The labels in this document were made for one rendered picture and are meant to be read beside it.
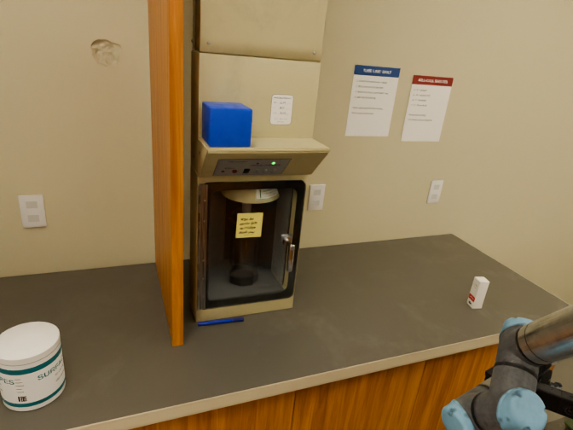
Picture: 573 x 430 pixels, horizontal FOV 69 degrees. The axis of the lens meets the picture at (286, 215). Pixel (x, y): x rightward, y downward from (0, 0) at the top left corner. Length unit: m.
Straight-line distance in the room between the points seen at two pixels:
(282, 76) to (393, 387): 0.99
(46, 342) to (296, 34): 0.93
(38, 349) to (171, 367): 0.32
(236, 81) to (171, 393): 0.78
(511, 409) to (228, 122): 0.79
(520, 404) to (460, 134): 1.45
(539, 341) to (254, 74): 0.84
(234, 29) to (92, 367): 0.91
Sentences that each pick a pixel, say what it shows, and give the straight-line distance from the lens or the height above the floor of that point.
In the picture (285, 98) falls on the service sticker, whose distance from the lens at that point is 1.15.
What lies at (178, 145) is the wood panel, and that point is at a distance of 1.01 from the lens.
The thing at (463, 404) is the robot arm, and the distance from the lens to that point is 0.98.
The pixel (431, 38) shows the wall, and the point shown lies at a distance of 1.92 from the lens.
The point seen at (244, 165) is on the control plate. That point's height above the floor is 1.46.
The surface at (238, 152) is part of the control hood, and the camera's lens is 1.01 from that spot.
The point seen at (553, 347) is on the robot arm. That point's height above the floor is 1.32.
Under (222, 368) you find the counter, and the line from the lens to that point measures 1.19.
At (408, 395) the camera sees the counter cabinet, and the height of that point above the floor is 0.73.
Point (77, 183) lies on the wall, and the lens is 1.57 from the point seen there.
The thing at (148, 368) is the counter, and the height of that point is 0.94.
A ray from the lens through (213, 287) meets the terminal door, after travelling 1.27.
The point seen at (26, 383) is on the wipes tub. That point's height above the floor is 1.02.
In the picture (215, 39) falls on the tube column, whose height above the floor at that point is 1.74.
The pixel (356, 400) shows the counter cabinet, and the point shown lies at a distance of 1.41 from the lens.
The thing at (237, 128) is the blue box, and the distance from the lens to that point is 1.01.
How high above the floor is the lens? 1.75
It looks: 22 degrees down
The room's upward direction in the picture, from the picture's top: 6 degrees clockwise
